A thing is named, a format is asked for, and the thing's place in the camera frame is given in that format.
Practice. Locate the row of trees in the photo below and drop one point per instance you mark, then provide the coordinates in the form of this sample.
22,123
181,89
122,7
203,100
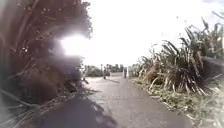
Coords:
113,68

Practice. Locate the bollard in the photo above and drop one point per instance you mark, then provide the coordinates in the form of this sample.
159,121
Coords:
104,72
125,72

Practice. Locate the grey asphalt path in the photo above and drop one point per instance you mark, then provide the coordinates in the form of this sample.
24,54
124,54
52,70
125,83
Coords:
123,100

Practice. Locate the row of flax bushes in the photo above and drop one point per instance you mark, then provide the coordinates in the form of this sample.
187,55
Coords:
180,65

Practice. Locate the dark leafy tree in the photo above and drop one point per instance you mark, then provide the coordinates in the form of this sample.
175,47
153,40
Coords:
33,53

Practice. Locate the verge with dry flax leaves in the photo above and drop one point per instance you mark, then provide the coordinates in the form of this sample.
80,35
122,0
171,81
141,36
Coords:
188,105

